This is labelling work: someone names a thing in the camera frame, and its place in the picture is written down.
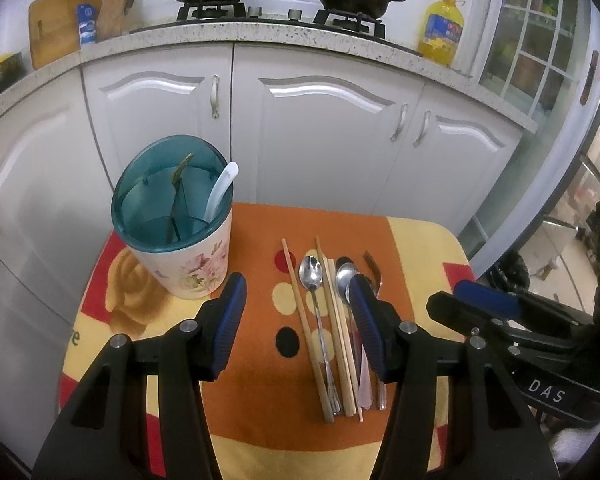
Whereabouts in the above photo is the floral utensil holder teal lid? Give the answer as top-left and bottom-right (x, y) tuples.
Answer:
(111, 134), (235, 300)

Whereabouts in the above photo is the thin brown wooden chopstick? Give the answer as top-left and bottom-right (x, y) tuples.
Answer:
(315, 236), (364, 420)

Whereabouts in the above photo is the white cabinet door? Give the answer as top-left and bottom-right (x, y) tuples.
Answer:
(80, 42), (234, 207)
(0, 67), (117, 466)
(231, 42), (427, 218)
(380, 82), (527, 242)

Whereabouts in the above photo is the small metal spoon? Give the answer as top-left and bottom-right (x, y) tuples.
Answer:
(298, 255), (342, 416)

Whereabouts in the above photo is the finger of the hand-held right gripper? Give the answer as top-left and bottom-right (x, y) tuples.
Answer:
(452, 279), (596, 327)
(426, 291), (572, 357)

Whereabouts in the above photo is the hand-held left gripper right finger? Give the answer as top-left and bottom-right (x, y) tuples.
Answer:
(347, 274), (556, 480)

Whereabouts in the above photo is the wooden cutting board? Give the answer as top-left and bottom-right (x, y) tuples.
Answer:
(28, 0), (103, 71)

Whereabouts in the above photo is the black door handle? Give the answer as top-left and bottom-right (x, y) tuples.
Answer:
(581, 51), (599, 107)

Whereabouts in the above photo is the white framed glass door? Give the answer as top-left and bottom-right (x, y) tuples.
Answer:
(457, 0), (600, 261)

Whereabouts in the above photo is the dark round object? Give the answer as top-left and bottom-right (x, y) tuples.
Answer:
(485, 250), (532, 292)

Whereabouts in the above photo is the speckled stone countertop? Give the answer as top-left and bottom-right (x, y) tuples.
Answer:
(0, 12), (538, 133)

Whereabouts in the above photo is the dark metal fork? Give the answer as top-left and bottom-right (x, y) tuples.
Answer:
(362, 251), (388, 410)

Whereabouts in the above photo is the blue seasoning packet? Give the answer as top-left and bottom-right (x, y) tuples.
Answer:
(76, 4), (99, 48)

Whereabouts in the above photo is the orange yellow printed mat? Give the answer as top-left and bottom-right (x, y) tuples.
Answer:
(57, 202), (476, 480)

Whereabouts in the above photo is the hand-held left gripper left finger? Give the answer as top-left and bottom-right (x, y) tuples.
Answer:
(30, 272), (248, 480)

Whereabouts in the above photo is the long brown wooden chopstick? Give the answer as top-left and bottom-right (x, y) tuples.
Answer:
(281, 238), (335, 422)

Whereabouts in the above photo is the black casserole yellow lid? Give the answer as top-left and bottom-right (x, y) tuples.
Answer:
(0, 51), (28, 108)

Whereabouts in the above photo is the large metal spoon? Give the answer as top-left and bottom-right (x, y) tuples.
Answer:
(336, 261), (363, 292)

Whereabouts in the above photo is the wooden knife block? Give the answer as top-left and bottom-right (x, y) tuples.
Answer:
(96, 0), (137, 41)

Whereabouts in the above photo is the pale bamboo chopstick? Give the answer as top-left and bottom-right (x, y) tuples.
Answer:
(328, 258), (357, 416)
(322, 258), (350, 417)

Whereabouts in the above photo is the black gas stove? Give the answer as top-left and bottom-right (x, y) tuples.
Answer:
(130, 2), (423, 57)

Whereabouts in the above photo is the gold metal utensil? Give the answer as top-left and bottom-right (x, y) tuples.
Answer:
(162, 154), (194, 241)

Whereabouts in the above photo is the yellow cooking oil bottle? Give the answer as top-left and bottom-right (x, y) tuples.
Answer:
(419, 0), (466, 67)

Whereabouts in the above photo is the white plastic spoon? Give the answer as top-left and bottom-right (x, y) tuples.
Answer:
(203, 161), (240, 223)

